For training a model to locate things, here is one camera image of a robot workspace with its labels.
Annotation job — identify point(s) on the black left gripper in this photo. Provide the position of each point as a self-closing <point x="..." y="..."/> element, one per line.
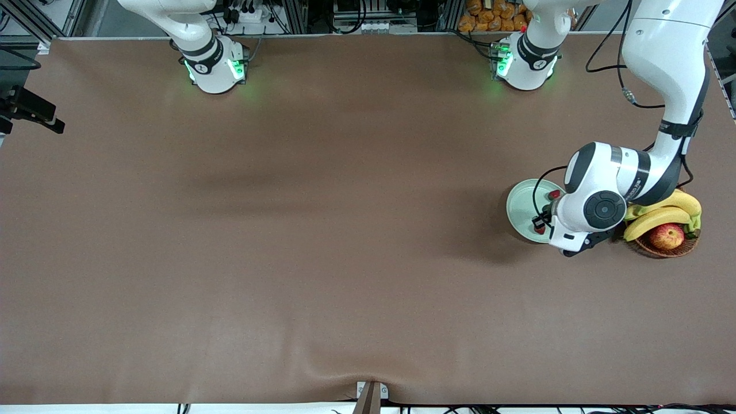
<point x="544" y="220"/>

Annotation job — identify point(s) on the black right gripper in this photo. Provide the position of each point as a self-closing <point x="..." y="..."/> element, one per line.
<point x="29" y="107"/>

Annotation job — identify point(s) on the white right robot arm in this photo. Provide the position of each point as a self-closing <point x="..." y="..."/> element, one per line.
<point x="213" y="63"/>

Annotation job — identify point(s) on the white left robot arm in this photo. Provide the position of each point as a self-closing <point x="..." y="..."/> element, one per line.
<point x="667" y="57"/>

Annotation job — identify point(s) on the mint green round plate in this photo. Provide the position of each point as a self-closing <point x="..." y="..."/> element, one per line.
<point x="520" y="210"/>

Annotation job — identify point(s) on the yellow banana green tip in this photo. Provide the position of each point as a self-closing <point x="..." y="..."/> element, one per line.
<point x="687" y="202"/>
<point x="632" y="213"/>

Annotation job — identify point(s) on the large yellow banana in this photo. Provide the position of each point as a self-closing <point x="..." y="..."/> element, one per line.
<point x="655" y="218"/>

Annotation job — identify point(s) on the brown wicker basket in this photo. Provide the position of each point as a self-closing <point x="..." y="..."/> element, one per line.
<point x="661" y="253"/>

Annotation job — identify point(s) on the red yellow apple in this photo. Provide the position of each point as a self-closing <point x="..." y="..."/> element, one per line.
<point x="666" y="237"/>

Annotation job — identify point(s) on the brown tablecloth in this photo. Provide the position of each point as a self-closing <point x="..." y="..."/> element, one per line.
<point x="345" y="259"/>

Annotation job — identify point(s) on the pile of orange buns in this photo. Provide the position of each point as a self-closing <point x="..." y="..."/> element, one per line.
<point x="489" y="17"/>

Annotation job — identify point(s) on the white power strip black plugs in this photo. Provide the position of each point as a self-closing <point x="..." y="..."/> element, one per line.
<point x="253" y="16"/>

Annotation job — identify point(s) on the long white socket strip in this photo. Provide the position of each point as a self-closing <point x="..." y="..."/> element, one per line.
<point x="374" y="26"/>

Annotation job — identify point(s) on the aluminium frame profile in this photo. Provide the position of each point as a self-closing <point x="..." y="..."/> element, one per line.
<point x="31" y="17"/>

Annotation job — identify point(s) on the aluminium frame upright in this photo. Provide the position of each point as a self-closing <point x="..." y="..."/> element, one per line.
<point x="448" y="17"/>
<point x="296" y="17"/>

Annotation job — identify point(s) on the aluminium table edge rail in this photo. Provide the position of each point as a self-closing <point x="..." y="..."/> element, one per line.
<point x="725" y="86"/>

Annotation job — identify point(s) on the white metal bracket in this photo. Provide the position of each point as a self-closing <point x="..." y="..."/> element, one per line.
<point x="384" y="392"/>

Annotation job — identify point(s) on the brown mounting post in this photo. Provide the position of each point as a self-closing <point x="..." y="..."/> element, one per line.
<point x="368" y="402"/>

